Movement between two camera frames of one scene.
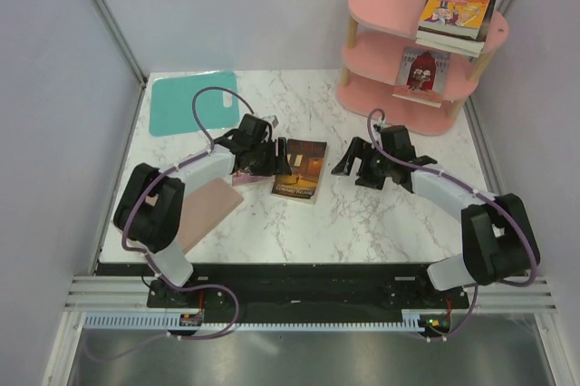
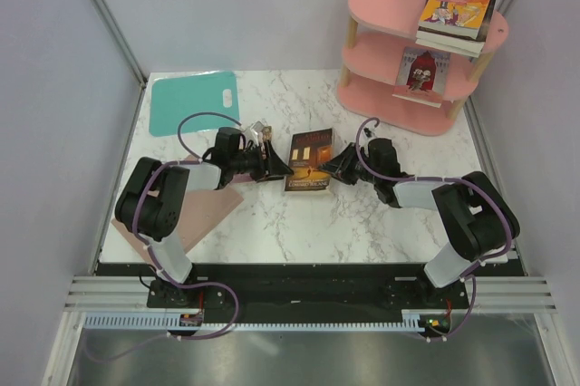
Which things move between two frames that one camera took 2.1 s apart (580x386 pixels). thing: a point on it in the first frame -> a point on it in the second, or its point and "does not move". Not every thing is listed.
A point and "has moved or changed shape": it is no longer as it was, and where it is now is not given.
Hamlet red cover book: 424,69 does not move
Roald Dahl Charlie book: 458,3 does not move
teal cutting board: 171,110 does not move
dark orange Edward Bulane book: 305,161 has moved or changed shape
